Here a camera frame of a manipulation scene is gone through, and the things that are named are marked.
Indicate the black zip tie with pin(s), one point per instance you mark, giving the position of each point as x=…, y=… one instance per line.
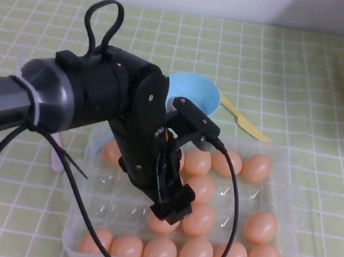
x=76, y=168

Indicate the yellow plastic knife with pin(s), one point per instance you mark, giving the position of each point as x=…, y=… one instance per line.
x=245, y=122

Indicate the white zip tie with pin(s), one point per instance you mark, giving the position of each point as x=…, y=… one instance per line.
x=32, y=102

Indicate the clear plastic egg box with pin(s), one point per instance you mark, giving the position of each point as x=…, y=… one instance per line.
x=279, y=199

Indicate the left grey black robot arm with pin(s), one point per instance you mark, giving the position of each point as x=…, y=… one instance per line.
x=49, y=94

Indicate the pink plastic knife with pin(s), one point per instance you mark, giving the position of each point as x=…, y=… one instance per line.
x=58, y=162

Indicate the light blue plastic bowl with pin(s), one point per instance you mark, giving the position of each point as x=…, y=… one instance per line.
x=198, y=90

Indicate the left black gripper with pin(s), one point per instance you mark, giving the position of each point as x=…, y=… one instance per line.
x=143, y=130

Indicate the green checked tablecloth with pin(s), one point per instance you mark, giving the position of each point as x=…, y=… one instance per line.
x=297, y=90

